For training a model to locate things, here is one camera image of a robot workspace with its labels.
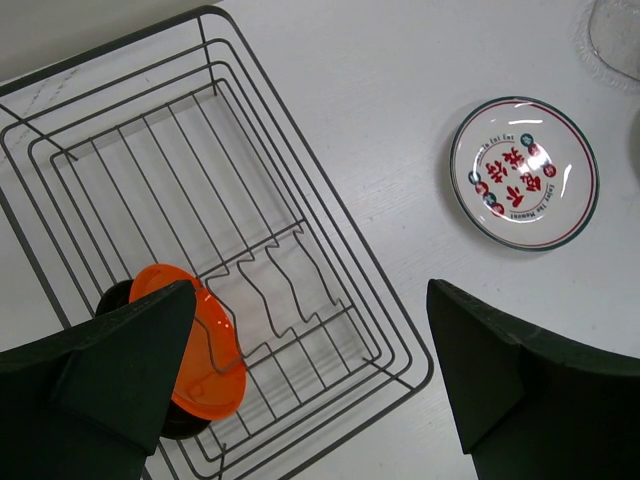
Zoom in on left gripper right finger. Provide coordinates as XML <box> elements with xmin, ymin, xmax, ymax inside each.
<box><xmin>426</xmin><ymin>279</ymin><xmax>639</xmax><ymax>479</ymax></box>

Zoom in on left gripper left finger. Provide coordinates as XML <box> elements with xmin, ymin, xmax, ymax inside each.
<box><xmin>1</xmin><ymin>281</ymin><xmax>196</xmax><ymax>479</ymax></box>

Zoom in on black plate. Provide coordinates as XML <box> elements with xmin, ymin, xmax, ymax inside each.
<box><xmin>95</xmin><ymin>280</ymin><xmax>210</xmax><ymax>440</ymax></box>

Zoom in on orange plate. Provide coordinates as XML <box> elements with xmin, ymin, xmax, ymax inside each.
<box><xmin>129</xmin><ymin>264</ymin><xmax>247</xmax><ymax>421</ymax></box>

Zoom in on white plate red characters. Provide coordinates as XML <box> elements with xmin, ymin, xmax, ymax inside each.
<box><xmin>448</xmin><ymin>96</ymin><xmax>600</xmax><ymax>252</ymax></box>

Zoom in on clear glass plate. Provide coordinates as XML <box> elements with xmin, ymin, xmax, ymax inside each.
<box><xmin>573</xmin><ymin>1</ymin><xmax>639</xmax><ymax>95</ymax></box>

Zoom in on white plate green rim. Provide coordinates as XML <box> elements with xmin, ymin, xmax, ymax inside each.
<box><xmin>627</xmin><ymin>111</ymin><xmax>640</xmax><ymax>181</ymax></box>

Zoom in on grey wire dish rack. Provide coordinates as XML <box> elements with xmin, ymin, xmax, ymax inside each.
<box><xmin>1</xmin><ymin>6</ymin><xmax>434</xmax><ymax>479</ymax></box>

